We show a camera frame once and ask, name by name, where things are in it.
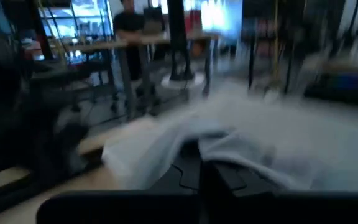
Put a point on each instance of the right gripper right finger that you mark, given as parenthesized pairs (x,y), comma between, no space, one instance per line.
(225,180)

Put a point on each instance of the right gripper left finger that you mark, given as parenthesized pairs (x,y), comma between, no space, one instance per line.
(188,168)

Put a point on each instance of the light grey garment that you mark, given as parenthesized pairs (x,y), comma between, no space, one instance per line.
(259,140)

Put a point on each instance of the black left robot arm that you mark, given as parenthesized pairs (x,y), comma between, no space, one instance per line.
(26,130)

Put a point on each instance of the black pole white base stand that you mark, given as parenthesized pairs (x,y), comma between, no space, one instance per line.
(179,46)

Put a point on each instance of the wooden desk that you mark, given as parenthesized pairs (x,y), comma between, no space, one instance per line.
(154,40)

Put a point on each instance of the dark workbench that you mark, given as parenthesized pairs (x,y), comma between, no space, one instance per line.
(337,90)

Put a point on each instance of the person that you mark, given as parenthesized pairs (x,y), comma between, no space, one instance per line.
(129,25)

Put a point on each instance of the black aluminium table frame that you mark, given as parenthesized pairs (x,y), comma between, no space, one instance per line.
(5,202)

